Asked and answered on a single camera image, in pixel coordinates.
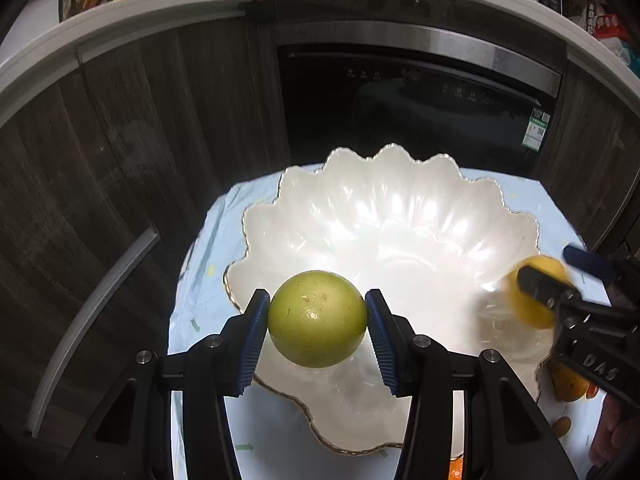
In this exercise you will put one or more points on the yellow lemon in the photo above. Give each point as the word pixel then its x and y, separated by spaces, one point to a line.
pixel 529 308

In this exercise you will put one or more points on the orange mandarin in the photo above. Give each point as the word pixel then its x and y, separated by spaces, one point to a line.
pixel 456 469

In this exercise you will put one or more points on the brown yellow mango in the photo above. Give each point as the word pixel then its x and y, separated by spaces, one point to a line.
pixel 568 386

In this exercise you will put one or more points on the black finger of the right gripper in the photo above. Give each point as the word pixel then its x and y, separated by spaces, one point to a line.
pixel 566 302

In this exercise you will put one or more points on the red snack bag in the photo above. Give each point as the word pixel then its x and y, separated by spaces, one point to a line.
pixel 602 22

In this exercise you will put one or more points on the small brown longan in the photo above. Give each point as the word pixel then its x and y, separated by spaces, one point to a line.
pixel 562 426

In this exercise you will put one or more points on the built-in black dishwasher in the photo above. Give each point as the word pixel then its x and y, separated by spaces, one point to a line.
pixel 365 84

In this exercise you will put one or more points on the light blue patterned cloth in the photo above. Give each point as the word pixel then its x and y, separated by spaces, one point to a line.
pixel 272 437

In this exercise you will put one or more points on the white scalloped ceramic bowl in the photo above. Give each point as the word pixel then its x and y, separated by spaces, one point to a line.
pixel 437 244

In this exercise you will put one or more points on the person's hand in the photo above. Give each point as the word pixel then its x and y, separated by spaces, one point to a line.
pixel 614 427

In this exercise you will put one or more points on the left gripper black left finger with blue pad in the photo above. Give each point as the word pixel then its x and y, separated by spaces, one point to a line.
pixel 128 435

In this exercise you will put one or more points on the green round fruit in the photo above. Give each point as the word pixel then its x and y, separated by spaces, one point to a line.
pixel 317 319

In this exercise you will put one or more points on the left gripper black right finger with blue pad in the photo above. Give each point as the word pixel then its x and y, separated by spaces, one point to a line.
pixel 505 434

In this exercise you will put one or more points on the teal plastic bag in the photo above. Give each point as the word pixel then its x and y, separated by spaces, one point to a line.
pixel 625 52

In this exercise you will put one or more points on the silver cabinet handle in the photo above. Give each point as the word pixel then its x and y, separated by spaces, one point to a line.
pixel 81 324

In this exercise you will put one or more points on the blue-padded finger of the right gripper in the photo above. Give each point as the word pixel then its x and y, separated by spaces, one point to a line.
pixel 623 273

